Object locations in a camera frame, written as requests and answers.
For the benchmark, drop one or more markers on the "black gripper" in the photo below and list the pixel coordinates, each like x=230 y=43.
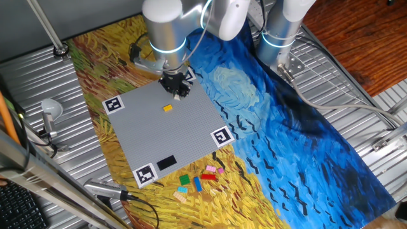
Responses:
x=175 y=82

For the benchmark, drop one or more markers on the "white Lego brick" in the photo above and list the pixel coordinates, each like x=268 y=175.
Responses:
x=177 y=97

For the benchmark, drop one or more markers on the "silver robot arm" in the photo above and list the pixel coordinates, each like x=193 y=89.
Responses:
x=165 y=31

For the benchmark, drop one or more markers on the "yellow Lego brick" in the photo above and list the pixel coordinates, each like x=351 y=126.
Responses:
x=168 y=108

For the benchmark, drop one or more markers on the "grey Lego baseplate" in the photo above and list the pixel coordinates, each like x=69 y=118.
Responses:
x=149 y=133

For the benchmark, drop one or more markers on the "black Lego plate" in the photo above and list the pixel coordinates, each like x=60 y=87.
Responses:
x=166 y=163

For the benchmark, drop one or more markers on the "pink Lego brick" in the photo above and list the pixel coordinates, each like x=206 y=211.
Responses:
x=210 y=168

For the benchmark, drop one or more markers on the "green Lego plate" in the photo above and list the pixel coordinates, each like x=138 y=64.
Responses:
x=184 y=180

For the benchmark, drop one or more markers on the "small purple Lego brick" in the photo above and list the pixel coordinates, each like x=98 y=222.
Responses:
x=220 y=170

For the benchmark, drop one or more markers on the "red Lego brick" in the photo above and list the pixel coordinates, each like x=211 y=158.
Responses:
x=208 y=177

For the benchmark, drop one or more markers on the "blue Lego brick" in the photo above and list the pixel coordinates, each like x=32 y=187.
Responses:
x=198 y=184

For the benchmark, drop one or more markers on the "light blue Lego plate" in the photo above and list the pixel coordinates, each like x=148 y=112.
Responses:
x=182 y=190

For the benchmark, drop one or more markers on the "tan Lego plate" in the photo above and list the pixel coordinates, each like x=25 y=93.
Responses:
x=179 y=197

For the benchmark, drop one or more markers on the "black white ArUco marker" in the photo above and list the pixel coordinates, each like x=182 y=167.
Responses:
x=145 y=175
x=192 y=76
x=113 y=105
x=222 y=136

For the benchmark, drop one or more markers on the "white desk lamp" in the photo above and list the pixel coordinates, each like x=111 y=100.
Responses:
x=52 y=108

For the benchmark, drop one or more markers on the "Van Gogh print cloth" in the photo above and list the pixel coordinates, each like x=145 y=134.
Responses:
x=302 y=159

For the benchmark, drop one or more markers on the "silver metal pole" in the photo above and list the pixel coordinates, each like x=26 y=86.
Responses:
x=44 y=23

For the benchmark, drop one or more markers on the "orange tube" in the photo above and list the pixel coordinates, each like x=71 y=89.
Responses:
x=8 y=121

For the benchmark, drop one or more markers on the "black keyboard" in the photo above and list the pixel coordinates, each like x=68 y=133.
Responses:
x=19 y=210

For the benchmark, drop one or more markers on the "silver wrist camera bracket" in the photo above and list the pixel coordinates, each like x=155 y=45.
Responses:
x=149 y=66

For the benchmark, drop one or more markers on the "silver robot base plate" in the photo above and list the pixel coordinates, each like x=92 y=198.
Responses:
x=297 y=65

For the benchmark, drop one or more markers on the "silver depth camera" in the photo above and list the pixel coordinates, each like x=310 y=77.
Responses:
x=103 y=188

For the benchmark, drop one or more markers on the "aluminium frame bar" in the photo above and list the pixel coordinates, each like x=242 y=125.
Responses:
x=47 y=181

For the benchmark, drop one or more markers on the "aluminium corner bracket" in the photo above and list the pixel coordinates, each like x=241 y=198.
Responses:
x=381 y=143

